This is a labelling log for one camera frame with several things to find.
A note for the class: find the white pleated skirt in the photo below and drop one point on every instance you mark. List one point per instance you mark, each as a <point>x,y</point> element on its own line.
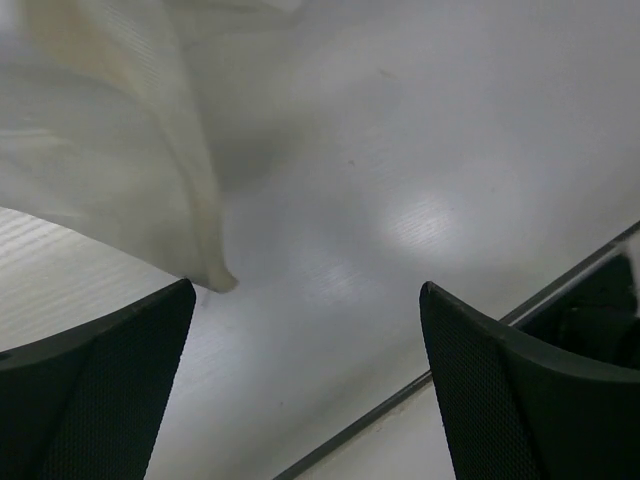
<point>101,130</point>

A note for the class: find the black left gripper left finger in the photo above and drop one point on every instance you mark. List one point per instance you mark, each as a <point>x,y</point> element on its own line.
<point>87,403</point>

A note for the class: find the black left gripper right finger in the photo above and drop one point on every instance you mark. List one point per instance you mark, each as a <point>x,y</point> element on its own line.
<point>516,407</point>

